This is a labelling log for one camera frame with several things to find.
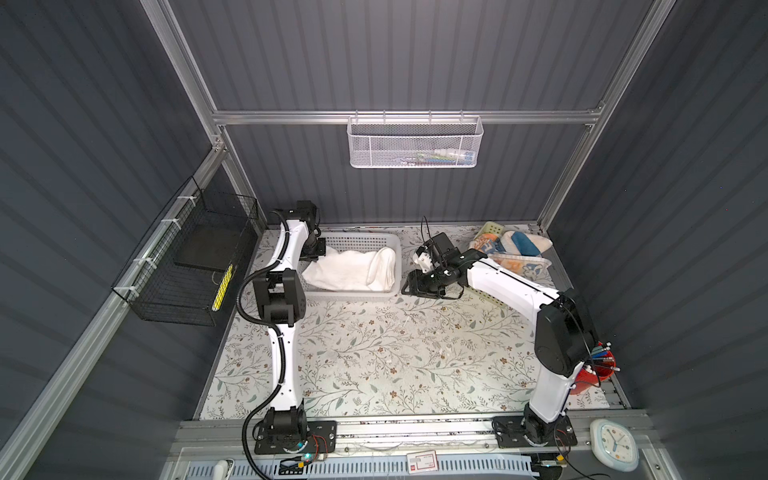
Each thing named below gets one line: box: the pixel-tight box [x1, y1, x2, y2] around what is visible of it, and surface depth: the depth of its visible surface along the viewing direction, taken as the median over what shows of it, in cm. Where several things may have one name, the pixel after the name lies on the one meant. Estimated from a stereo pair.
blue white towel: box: [500, 231, 553, 256], surface depth 104 cm
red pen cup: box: [570, 341, 621, 395], surface depth 73 cm
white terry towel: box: [302, 246, 396, 292], surface depth 104 cm
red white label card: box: [407, 450, 439, 475], surface depth 71 cm
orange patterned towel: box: [469, 233, 548, 281], surface depth 96 cm
